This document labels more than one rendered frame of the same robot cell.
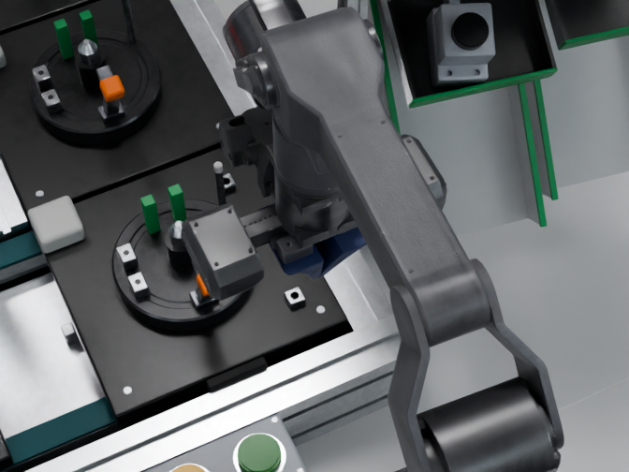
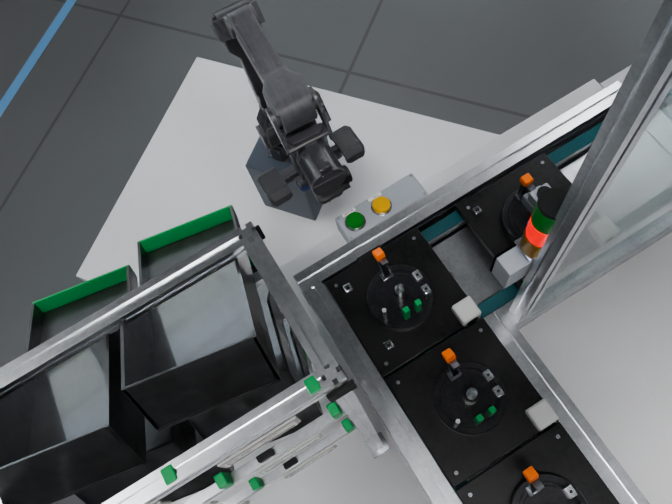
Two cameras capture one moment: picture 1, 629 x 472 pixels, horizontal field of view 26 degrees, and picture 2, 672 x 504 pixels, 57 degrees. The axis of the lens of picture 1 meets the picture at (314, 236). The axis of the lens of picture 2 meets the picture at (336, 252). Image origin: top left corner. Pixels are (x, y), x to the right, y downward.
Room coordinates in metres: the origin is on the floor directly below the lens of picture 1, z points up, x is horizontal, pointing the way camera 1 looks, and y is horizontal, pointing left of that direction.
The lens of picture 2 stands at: (1.08, 0.10, 2.23)
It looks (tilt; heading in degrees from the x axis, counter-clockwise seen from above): 67 degrees down; 191
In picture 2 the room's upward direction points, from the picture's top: 17 degrees counter-clockwise
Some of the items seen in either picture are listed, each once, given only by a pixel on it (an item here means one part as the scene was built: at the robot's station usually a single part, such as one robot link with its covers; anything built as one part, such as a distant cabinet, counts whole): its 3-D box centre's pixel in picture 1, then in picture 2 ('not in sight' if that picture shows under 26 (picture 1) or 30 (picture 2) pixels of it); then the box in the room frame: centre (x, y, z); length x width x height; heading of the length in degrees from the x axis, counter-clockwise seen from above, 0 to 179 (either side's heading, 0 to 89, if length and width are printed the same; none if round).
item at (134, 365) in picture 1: (181, 244); (400, 292); (0.69, 0.13, 1.01); 0.24 x 0.24 x 0.13; 26
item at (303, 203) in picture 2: not in sight; (293, 169); (0.33, -0.08, 0.96); 0.14 x 0.14 x 0.20; 63
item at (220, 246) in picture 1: (315, 189); (308, 156); (0.53, 0.00, 1.33); 0.19 x 0.06 x 0.08; 116
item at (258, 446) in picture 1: (259, 456); (355, 221); (0.49, 0.05, 0.96); 0.04 x 0.04 x 0.02
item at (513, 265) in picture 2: not in sight; (539, 237); (0.71, 0.35, 1.29); 0.12 x 0.05 x 0.25; 116
